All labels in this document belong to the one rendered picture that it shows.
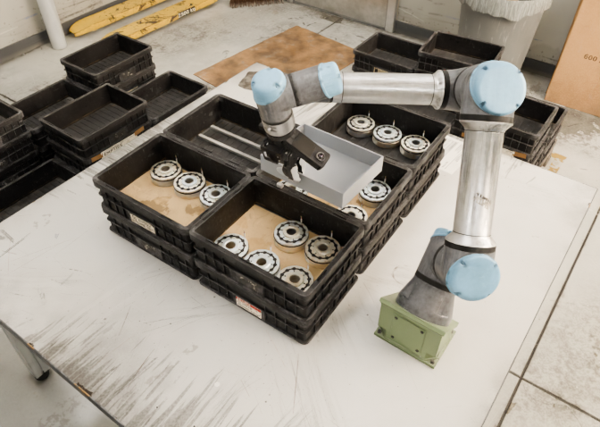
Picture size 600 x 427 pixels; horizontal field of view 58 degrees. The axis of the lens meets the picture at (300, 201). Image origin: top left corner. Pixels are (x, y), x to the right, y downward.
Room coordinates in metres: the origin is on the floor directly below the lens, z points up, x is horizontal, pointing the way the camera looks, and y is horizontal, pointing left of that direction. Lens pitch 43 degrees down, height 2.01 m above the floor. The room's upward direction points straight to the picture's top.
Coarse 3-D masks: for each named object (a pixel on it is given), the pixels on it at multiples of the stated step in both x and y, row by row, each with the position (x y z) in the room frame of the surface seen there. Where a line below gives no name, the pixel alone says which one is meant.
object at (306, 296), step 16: (256, 176) 1.28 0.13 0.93; (288, 192) 1.21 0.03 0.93; (320, 208) 1.14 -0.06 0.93; (352, 224) 1.08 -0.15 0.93; (192, 240) 1.04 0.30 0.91; (208, 240) 1.01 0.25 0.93; (352, 240) 1.01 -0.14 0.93; (224, 256) 0.97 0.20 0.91; (240, 256) 0.96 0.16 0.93; (336, 256) 0.96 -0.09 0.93; (256, 272) 0.91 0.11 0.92; (288, 288) 0.85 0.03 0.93; (320, 288) 0.87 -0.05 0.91
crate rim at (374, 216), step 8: (384, 160) 1.37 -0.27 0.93; (400, 168) 1.33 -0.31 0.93; (408, 168) 1.32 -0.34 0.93; (264, 176) 1.28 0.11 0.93; (408, 176) 1.28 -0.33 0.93; (400, 184) 1.25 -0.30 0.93; (296, 192) 1.21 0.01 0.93; (392, 192) 1.21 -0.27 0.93; (312, 200) 1.17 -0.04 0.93; (384, 200) 1.17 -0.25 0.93; (392, 200) 1.20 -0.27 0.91; (328, 208) 1.14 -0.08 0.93; (336, 208) 1.14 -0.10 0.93; (376, 208) 1.14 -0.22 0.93; (384, 208) 1.15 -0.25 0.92; (352, 216) 1.11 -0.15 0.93; (376, 216) 1.11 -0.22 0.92; (368, 224) 1.08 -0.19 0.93
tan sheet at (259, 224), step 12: (252, 216) 1.21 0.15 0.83; (264, 216) 1.21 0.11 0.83; (276, 216) 1.21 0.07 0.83; (240, 228) 1.16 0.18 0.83; (252, 228) 1.16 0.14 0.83; (264, 228) 1.16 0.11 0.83; (252, 240) 1.11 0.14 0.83; (264, 240) 1.11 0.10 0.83; (276, 252) 1.06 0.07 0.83; (300, 252) 1.06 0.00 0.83; (288, 264) 1.01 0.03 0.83; (300, 264) 1.01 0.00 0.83; (312, 276) 0.97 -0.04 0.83
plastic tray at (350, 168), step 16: (304, 128) 1.33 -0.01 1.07; (320, 144) 1.30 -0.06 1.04; (336, 144) 1.27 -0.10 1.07; (352, 144) 1.23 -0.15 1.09; (336, 160) 1.22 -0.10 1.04; (352, 160) 1.22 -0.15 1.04; (368, 160) 1.20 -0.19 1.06; (304, 176) 1.09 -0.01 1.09; (320, 176) 1.14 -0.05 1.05; (336, 176) 1.15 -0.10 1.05; (352, 176) 1.15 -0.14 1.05; (368, 176) 1.12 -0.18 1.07; (320, 192) 1.06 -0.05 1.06; (336, 192) 1.03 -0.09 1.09; (352, 192) 1.05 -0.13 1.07
